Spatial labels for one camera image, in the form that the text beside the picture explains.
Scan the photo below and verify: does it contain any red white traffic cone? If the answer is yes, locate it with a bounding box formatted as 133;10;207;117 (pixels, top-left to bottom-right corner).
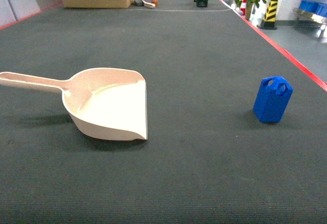
240;0;247;16

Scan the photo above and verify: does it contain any blue plastic part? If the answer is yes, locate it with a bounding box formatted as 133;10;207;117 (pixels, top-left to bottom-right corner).
253;76;293;123

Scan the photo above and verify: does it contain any wooden handled brush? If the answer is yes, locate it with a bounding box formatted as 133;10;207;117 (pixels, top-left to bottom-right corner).
134;0;156;9

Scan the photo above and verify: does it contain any beige plastic dustpan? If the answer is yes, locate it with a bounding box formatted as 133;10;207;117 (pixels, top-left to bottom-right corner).
1;68;148;141

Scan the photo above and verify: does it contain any yellow black striped bollard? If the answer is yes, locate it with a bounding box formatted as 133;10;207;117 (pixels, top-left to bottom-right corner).
259;0;278;30

